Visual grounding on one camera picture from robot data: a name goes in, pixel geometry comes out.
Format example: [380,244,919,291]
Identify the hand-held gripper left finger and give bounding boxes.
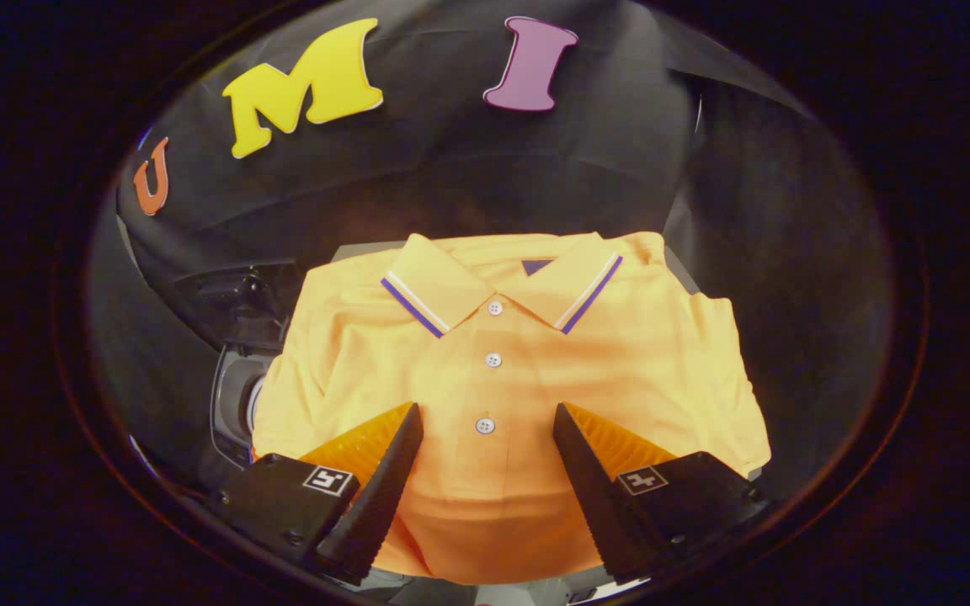
[214,402,424,587]

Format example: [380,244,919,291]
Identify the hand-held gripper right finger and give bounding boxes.
[552,402,770,586]

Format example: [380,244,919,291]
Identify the orange polo shirt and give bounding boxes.
[251,231,772,586]

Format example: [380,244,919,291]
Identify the dark washing machine lid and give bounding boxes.
[173,263,305,350]

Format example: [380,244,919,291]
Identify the beige metal cabinet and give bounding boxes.
[332,238,765,605]

